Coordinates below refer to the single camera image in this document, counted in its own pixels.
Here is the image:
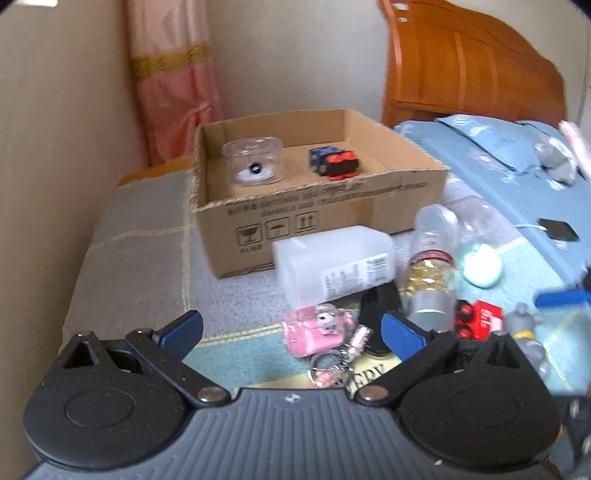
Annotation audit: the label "capsule bottle silver cap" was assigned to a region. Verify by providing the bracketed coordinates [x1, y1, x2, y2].
[402, 203, 461, 332]

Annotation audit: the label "light blue earbuds case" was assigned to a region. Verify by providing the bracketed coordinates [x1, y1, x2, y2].
[462, 243, 503, 289]

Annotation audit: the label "white translucent plastic bottle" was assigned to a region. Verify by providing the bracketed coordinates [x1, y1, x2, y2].
[271, 225, 396, 310]

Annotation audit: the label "black toy car red wheels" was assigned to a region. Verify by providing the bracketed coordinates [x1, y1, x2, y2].
[308, 146, 360, 181]

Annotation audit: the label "clear round plastic container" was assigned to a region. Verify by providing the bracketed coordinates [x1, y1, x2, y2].
[221, 137, 284, 186]

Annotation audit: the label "black teardrop case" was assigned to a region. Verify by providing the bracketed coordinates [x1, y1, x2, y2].
[358, 281, 402, 357]

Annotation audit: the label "grey elephant toy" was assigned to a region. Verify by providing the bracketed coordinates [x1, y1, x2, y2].
[504, 302, 550, 379]

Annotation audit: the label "black phone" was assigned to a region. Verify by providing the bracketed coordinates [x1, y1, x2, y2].
[538, 219, 580, 242]

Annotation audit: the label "grey blue checked cushion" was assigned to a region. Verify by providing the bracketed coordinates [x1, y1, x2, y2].
[57, 158, 463, 393]

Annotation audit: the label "clear empty plastic jar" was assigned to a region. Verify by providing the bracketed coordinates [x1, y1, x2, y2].
[448, 196, 511, 260]

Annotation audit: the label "grey plush toy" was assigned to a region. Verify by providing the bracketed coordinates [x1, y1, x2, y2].
[534, 134, 578, 186]

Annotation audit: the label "blue floral bedding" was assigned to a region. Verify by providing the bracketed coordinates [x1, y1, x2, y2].
[393, 114, 591, 398]

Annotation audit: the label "cardboard box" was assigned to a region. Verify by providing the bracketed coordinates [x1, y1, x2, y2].
[191, 109, 449, 278]

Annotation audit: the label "wooden headboard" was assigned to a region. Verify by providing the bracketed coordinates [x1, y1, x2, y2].
[378, 0, 567, 127]

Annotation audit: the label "pink orange curtain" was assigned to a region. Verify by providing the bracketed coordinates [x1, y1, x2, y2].
[125, 0, 222, 166]

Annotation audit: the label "pink toy camera keychain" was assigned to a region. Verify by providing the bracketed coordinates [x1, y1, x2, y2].
[281, 304, 358, 358]

